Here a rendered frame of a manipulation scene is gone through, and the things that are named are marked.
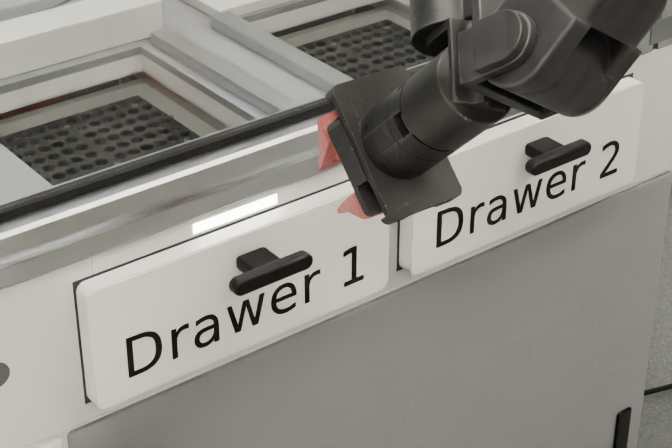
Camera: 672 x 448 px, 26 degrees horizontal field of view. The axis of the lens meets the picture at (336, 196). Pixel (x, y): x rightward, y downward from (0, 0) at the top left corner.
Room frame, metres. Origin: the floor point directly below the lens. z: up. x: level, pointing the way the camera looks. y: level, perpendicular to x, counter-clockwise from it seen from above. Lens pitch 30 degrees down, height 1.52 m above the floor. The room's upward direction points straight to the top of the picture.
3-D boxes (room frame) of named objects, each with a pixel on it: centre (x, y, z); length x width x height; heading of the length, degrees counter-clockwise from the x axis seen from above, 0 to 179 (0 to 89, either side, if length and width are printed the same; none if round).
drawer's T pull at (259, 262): (0.97, 0.06, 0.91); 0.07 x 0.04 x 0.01; 128
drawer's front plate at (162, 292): (0.99, 0.07, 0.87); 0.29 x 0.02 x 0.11; 128
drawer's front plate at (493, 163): (1.18, -0.18, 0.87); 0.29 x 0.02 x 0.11; 128
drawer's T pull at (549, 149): (1.16, -0.19, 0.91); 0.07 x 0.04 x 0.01; 128
